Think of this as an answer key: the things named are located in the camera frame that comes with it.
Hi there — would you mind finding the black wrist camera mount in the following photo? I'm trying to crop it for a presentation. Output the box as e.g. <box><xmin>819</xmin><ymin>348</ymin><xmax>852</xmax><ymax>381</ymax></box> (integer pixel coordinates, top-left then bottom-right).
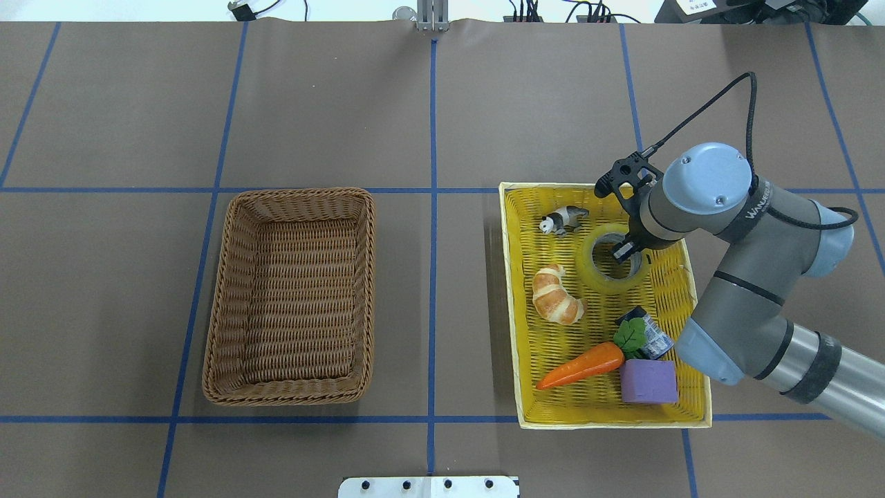
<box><xmin>593</xmin><ymin>151</ymin><xmax>664</xmax><ymax>216</ymax></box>

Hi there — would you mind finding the black usb hub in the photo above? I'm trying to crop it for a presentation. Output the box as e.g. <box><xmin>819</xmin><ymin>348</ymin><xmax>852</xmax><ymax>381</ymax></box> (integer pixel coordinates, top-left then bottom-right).
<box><xmin>503</xmin><ymin>0</ymin><xmax>543</xmax><ymax>24</ymax></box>
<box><xmin>566</xmin><ymin>1</ymin><xmax>617</xmax><ymax>24</ymax></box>

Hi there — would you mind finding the yellow tape roll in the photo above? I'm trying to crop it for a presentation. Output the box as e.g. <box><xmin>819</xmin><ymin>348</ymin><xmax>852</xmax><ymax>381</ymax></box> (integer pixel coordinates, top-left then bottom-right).
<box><xmin>575</xmin><ymin>223</ymin><xmax>651</xmax><ymax>295</ymax></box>

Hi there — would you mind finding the orange toy carrot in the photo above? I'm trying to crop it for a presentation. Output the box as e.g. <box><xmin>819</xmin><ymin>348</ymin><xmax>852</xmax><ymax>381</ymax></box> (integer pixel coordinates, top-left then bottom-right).
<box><xmin>535</xmin><ymin>338</ymin><xmax>628</xmax><ymax>390</ymax></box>

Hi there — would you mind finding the black laptop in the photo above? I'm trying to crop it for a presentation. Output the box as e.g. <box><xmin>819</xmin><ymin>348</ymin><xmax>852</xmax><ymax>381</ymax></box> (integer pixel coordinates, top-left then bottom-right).
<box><xmin>653</xmin><ymin>1</ymin><xmax>868</xmax><ymax>26</ymax></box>

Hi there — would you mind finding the purple foam cube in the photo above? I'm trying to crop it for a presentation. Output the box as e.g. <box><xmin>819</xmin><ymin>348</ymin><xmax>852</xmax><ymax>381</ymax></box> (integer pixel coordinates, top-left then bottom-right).
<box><xmin>619</xmin><ymin>359</ymin><xmax>679</xmax><ymax>405</ymax></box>

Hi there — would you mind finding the aluminium frame post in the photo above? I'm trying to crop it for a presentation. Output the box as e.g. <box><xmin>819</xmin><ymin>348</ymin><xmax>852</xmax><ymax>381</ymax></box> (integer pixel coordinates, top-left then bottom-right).
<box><xmin>416</xmin><ymin>0</ymin><xmax>451</xmax><ymax>33</ymax></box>

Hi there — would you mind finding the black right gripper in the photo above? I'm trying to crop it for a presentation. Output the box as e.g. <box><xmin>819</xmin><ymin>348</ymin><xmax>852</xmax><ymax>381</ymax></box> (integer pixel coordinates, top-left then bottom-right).
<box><xmin>613</xmin><ymin>207</ymin><xmax>664</xmax><ymax>265</ymax></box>

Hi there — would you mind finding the toy panda figure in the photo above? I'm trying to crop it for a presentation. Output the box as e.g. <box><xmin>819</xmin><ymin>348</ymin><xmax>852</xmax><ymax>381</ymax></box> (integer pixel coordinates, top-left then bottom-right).
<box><xmin>539</xmin><ymin>205</ymin><xmax>589</xmax><ymax>239</ymax></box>

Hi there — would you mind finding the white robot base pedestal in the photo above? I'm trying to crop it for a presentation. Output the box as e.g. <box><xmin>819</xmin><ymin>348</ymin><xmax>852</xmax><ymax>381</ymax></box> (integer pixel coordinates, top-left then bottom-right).
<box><xmin>337</xmin><ymin>475</ymin><xmax>521</xmax><ymax>497</ymax></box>

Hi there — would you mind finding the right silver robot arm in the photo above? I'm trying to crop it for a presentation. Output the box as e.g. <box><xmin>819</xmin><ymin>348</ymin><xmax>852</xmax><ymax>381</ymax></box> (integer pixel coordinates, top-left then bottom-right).
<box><xmin>595</xmin><ymin>142</ymin><xmax>884</xmax><ymax>439</ymax></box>

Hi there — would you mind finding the small dark can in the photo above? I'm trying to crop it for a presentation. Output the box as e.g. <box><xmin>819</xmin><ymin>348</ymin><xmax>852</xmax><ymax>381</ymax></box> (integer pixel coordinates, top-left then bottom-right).
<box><xmin>613</xmin><ymin>306</ymin><xmax>676</xmax><ymax>360</ymax></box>

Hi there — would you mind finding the brown paper table mat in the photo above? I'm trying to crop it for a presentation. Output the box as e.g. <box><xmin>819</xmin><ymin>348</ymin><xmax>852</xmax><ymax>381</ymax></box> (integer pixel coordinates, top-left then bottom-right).
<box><xmin>2</xmin><ymin>19</ymin><xmax>883</xmax><ymax>497</ymax></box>

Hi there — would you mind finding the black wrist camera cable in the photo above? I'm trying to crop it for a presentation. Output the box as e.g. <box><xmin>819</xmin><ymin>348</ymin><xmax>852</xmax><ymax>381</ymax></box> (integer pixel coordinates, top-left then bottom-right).
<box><xmin>640</xmin><ymin>71</ymin><xmax>859</xmax><ymax>230</ymax></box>

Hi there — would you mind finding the small black adapter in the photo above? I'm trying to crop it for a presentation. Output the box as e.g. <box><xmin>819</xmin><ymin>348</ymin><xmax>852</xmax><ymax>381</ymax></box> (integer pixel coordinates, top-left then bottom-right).
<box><xmin>227</xmin><ymin>1</ymin><xmax>257</xmax><ymax>22</ymax></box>

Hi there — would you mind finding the yellow wicker basket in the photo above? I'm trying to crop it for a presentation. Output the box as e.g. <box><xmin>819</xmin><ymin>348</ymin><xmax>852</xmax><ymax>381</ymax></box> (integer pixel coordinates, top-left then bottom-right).
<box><xmin>499</xmin><ymin>182</ymin><xmax>712</xmax><ymax>431</ymax></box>

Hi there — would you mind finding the toy croissant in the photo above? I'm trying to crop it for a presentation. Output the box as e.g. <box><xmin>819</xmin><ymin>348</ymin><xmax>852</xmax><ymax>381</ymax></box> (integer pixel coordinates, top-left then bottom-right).
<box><xmin>532</xmin><ymin>264</ymin><xmax>587</xmax><ymax>326</ymax></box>

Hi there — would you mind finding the brown wicker basket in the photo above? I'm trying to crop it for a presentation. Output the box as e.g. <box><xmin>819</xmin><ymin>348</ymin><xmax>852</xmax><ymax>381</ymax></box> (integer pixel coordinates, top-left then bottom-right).
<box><xmin>202</xmin><ymin>188</ymin><xmax>375</xmax><ymax>407</ymax></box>

